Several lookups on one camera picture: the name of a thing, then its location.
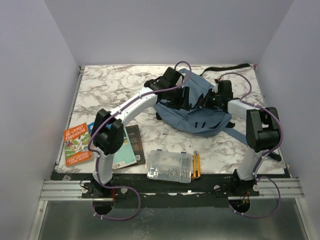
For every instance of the yellow utility knife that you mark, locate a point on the yellow utility knife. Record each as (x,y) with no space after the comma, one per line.
(196,166)

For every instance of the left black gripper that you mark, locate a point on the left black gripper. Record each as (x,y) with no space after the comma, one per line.
(182,102)

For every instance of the blue blister pack card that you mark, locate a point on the blue blister pack card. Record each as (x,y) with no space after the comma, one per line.
(90,127)

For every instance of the blue student backpack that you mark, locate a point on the blue student backpack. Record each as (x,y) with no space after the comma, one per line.
(201,121)

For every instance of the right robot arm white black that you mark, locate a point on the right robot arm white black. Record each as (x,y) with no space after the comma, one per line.
(263,132)

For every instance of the aluminium rail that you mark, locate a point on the aluminium rail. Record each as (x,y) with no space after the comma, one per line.
(60,190)

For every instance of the black mounting base plate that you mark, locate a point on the black mounting base plate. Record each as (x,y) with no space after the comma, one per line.
(210,190)

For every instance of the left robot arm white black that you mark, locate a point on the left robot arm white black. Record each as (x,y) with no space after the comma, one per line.
(107,135)

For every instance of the orange treehouse book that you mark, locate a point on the orange treehouse book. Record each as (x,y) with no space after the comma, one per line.
(75,143)

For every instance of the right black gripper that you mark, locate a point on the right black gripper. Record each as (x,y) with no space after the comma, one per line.
(207,103)

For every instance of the teal paperback book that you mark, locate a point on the teal paperback book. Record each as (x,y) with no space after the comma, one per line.
(124,157)

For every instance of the clear plastic screw box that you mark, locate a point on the clear plastic screw box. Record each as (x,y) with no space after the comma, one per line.
(170,166)

